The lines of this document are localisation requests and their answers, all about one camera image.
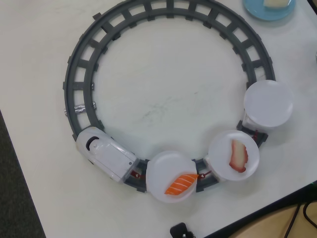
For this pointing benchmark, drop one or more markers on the red train coupler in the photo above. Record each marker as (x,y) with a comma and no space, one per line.
(255,135)
(136,174)
(204,174)

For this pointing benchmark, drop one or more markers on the white round plate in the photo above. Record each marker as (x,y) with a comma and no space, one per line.
(268,104)
(220,153)
(163,171)

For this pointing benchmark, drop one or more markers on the salmon nigiri sushi toy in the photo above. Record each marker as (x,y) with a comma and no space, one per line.
(182,184)

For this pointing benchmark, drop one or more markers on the blue round dish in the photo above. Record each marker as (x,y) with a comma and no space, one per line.
(272,13)

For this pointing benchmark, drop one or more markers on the white Shinkansen toy locomotive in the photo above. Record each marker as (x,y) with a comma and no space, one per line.
(106,153)

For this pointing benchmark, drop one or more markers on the black device with screw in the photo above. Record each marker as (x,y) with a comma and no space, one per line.
(180,230)

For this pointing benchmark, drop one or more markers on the grey circular toy train track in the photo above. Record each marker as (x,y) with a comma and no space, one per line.
(88,74)

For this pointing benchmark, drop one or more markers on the red white octopus sushi toy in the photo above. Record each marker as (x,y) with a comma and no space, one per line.
(239,156)

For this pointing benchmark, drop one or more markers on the aluminium foil piece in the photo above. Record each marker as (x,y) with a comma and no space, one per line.
(79,109)

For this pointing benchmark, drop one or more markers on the white squid sushi toy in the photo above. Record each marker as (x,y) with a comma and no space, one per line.
(275,3)

